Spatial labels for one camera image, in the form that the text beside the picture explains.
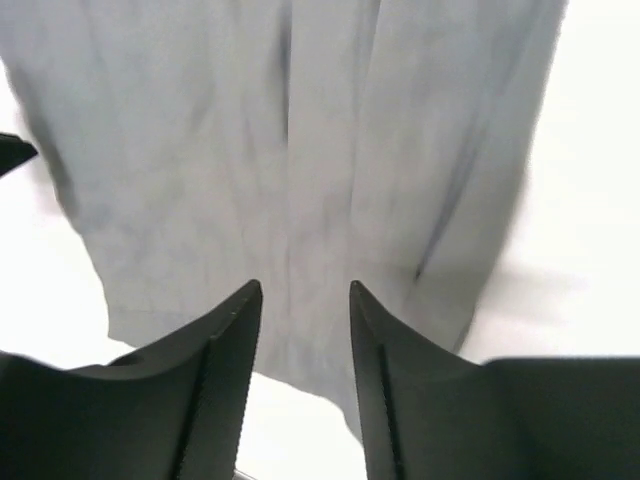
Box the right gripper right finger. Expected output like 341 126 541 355
349 281 639 480

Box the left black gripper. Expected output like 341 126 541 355
0 133 38 175

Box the grey pleated skirt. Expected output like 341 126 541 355
1 1 566 434

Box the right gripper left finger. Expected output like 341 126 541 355
1 280 263 480

